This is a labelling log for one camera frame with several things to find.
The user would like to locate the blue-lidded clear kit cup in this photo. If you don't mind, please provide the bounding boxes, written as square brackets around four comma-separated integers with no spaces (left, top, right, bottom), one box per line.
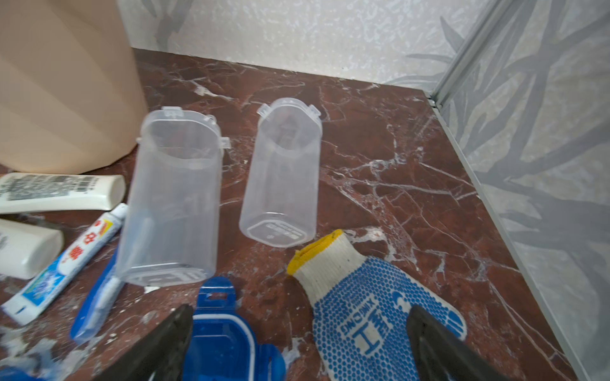
[116,106,230,287]
[239,98,322,248]

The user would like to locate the white yellow-capped lotion bottle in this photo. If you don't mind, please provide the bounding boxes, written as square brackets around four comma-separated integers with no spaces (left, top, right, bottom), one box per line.
[1,172,126,214]

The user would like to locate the white blue dotted work glove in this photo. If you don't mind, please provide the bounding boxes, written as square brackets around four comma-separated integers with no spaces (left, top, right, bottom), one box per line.
[288,230,467,380]

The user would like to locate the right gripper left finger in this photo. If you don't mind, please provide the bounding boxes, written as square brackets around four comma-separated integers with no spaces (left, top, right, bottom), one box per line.
[95,304,194,381]

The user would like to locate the beige flower pot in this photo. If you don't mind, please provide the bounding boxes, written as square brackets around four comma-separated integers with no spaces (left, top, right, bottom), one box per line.
[1,1,148,174]

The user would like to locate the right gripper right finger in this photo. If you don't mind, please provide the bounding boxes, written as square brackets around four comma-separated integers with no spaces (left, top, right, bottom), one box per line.
[406,305,507,380]

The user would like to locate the blue cup lid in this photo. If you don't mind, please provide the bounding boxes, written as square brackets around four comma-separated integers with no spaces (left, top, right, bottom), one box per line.
[182,277,287,381]
[0,368,33,381]

